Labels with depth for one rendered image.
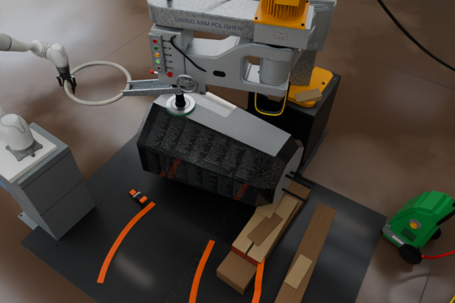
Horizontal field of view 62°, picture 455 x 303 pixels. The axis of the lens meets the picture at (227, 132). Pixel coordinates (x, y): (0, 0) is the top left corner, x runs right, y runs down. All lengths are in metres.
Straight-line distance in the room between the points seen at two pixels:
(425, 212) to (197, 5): 2.06
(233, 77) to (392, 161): 2.05
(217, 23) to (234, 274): 1.74
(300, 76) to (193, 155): 1.09
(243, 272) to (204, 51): 1.58
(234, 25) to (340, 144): 2.09
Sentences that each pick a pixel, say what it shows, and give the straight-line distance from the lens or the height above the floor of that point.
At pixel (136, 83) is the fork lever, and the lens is 2.97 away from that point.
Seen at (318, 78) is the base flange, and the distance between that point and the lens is 3.33.
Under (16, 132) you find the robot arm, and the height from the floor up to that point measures 1.04.
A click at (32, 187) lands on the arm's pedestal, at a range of 2.88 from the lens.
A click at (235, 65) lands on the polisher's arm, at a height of 1.39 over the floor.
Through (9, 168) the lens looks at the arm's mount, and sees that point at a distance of 2.85.
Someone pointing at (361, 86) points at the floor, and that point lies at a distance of 4.63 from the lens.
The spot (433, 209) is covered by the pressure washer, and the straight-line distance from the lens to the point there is 3.01.
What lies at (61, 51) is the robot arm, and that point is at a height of 1.26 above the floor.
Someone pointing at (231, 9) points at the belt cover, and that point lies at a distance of 2.26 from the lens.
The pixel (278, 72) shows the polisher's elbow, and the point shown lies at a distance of 2.35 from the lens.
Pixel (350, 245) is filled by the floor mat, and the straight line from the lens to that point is 3.30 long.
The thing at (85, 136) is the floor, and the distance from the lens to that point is 4.02.
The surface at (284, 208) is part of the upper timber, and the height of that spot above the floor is 0.24.
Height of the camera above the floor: 2.84
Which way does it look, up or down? 48 degrees down
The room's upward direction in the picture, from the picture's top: 1 degrees clockwise
